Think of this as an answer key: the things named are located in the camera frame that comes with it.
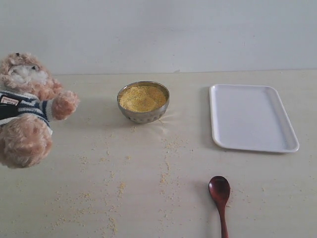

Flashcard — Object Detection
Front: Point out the beige teddy bear striped sweater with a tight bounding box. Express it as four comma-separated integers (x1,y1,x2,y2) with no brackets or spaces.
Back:
0,52,80,169

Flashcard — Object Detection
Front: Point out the dark red wooden spoon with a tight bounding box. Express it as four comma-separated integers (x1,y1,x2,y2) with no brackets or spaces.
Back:
209,176,230,238

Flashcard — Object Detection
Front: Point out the steel bowl of yellow grain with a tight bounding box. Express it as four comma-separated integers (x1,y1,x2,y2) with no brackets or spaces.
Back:
116,81,170,124

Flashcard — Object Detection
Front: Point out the white rectangular plastic tray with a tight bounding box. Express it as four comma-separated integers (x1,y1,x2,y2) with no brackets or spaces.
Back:
209,84,299,153

